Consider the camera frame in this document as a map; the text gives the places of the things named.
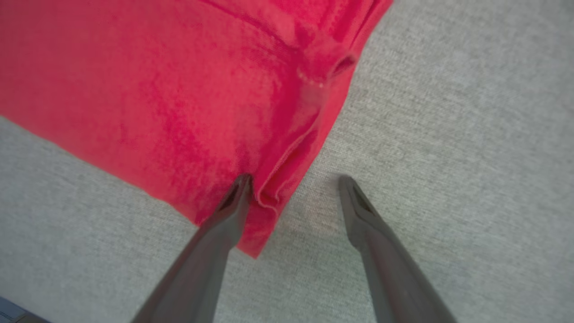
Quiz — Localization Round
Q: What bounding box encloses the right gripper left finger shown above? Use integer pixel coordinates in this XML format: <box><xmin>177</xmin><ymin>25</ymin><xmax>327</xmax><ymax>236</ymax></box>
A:
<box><xmin>130</xmin><ymin>174</ymin><xmax>254</xmax><ymax>323</ymax></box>

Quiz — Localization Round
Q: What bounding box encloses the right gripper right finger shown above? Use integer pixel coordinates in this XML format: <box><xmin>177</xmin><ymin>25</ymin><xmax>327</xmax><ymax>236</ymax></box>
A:
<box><xmin>337</xmin><ymin>175</ymin><xmax>458</xmax><ymax>323</ymax></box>

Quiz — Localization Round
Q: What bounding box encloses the red and white jersey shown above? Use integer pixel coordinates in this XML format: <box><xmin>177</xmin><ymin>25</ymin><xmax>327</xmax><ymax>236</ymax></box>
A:
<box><xmin>0</xmin><ymin>0</ymin><xmax>394</xmax><ymax>259</ymax></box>

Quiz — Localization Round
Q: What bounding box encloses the grey fabric sofa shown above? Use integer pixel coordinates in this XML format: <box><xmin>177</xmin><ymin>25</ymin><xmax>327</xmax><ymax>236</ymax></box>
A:
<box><xmin>0</xmin><ymin>0</ymin><xmax>574</xmax><ymax>323</ymax></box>

